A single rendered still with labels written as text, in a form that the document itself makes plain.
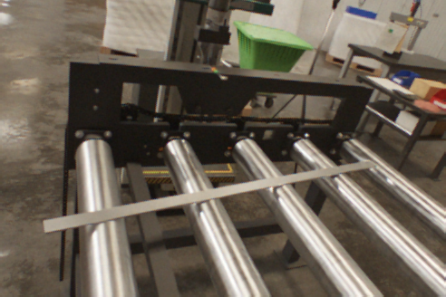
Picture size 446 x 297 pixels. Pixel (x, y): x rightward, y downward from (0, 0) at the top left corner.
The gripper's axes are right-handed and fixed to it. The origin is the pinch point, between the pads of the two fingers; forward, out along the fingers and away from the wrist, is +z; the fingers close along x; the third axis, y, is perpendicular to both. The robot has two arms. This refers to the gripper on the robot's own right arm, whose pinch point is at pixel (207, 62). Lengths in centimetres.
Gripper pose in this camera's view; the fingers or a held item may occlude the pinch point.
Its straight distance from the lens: 137.3
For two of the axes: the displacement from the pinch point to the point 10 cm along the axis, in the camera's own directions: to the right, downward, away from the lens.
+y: -3.7, -4.9, 7.9
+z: -2.3, 8.7, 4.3
